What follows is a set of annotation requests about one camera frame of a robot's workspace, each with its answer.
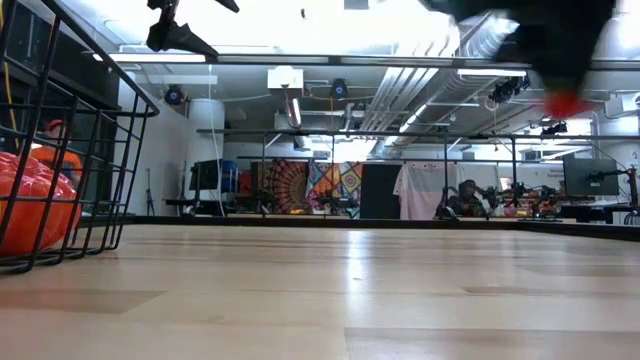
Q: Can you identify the large dark monitor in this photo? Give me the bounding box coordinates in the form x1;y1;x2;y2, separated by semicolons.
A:
562;157;620;197

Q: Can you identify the black wire basket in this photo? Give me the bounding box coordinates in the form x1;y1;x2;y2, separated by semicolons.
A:
0;0;161;276

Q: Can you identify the white box lamp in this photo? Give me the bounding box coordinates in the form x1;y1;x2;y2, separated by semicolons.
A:
266;65;305;91

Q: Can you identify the silver pendant lamp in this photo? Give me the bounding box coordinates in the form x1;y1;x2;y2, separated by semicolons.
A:
284;89;304;130

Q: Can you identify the black overhead light beam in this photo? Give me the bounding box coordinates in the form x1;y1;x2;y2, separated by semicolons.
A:
92;51;640;71

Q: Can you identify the black tripod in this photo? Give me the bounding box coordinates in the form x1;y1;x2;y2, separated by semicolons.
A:
143;167;157;217

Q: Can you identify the orange mandala tapestry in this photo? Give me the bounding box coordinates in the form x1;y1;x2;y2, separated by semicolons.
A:
256;159;309;216

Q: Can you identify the black panel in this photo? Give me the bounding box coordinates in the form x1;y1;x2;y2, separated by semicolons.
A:
360;163;403;220

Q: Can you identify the white cylindrical column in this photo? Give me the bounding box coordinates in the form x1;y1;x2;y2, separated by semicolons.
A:
187;98;226;217

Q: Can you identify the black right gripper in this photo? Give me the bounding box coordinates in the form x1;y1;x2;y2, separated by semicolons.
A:
492;14;614;81

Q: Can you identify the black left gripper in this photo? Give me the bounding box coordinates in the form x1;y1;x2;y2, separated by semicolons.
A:
146;0;241;59

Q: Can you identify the white hanging cloth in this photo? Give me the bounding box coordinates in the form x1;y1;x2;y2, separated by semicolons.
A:
392;162;469;221

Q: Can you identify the colourful patchwork tapestry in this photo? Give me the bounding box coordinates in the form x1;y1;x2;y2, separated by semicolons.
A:
305;160;364;220

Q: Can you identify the small red-orange tomato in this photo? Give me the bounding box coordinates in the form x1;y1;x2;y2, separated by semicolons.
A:
543;91;592;120

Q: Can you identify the blue barrel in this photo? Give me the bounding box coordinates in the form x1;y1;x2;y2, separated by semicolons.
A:
219;159;239;194

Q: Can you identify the dark background monitor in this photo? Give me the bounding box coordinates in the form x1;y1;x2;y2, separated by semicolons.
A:
188;158;222;192

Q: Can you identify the black background rig frame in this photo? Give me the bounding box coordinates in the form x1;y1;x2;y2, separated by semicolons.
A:
196;128;640;221

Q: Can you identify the silver ventilation duct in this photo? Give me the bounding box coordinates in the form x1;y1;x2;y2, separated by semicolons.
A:
357;9;506;147

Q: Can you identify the red-orange ribbed pumpkin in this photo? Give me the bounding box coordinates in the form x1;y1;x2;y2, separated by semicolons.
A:
0;151;83;257

